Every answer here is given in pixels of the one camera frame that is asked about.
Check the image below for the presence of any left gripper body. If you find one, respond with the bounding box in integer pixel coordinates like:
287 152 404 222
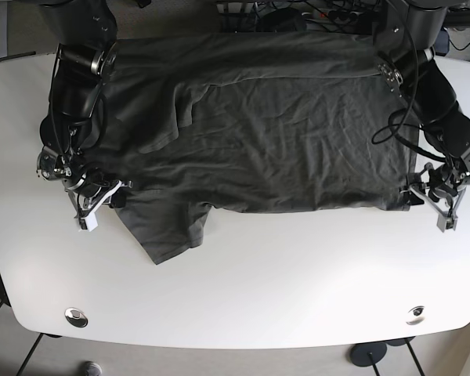
399 147 470 216

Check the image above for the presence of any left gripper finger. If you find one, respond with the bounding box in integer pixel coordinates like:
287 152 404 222
405 191 424 206

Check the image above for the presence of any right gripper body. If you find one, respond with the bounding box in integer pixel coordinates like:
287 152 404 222
37 146 133 222

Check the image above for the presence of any light teal T-shirt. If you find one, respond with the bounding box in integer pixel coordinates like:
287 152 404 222
87 31 416 264

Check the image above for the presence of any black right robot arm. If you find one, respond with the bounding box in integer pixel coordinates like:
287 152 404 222
36 1 132 231

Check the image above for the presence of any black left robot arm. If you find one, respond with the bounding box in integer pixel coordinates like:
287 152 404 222
371 1 470 231

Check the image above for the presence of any right chrome table grommet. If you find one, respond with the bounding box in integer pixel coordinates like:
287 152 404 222
405 305 425 326

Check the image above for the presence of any chrome table grommet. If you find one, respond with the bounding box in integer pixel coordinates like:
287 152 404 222
64 307 89 328
405 305 425 326

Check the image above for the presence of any left chrome table grommet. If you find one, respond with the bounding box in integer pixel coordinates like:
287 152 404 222
64 307 89 328

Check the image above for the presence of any black round stand base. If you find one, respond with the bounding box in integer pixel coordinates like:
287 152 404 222
349 342 387 367

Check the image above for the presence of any grey sneaker shoe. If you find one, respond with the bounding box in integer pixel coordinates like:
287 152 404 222
81 362 103 376

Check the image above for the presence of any black power adapter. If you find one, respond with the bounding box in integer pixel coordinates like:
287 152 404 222
256 8 307 32

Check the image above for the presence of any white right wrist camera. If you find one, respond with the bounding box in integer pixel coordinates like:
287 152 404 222
78 214 98 232

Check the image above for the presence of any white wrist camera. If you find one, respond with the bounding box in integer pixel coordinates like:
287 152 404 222
78 214 98 232
437 215 458 233

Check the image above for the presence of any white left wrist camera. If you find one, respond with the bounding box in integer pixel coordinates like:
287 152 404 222
437 215 458 233

